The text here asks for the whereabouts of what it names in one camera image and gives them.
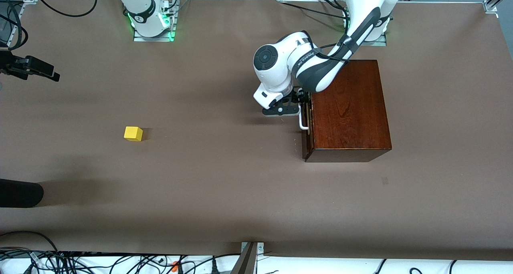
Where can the black rounded object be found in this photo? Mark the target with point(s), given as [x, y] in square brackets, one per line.
[20, 193]

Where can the large table cover sheet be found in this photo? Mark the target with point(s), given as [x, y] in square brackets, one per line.
[200, 186]

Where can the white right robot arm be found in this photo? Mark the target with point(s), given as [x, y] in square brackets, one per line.
[140, 9]

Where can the metal table bracket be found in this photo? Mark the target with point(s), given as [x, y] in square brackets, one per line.
[250, 254]

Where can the yellow wooden block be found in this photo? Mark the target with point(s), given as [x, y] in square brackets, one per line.
[133, 133]

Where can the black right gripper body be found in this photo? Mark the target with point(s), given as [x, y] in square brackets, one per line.
[19, 66]

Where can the dark brown wooden cabinet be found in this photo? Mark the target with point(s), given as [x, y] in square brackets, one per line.
[352, 113]

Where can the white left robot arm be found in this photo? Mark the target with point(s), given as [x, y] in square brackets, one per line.
[316, 65]

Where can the orange connector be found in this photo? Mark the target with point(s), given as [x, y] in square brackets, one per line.
[175, 266]

